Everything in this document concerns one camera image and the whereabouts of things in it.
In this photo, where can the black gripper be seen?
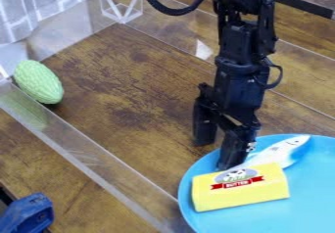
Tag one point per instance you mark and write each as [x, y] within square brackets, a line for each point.
[225, 106]

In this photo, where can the blue oval tray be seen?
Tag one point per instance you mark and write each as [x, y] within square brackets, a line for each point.
[307, 212]

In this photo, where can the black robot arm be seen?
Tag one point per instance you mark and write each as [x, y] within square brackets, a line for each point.
[247, 35]

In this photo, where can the white toy fish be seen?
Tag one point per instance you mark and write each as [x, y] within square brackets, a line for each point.
[284, 152]

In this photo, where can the yellow butter block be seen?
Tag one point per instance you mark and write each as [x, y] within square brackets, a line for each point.
[247, 185]

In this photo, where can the clear acrylic front barrier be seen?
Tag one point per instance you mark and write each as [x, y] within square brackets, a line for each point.
[133, 190]

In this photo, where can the green bitter gourd toy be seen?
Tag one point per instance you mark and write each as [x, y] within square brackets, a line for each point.
[38, 82]

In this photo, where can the blue clamp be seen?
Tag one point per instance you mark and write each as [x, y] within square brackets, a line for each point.
[28, 215]

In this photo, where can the white patterned curtain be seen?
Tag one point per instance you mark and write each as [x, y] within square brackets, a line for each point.
[20, 16]

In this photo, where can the clear acrylic corner bracket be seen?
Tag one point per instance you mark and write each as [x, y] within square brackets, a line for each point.
[122, 11]

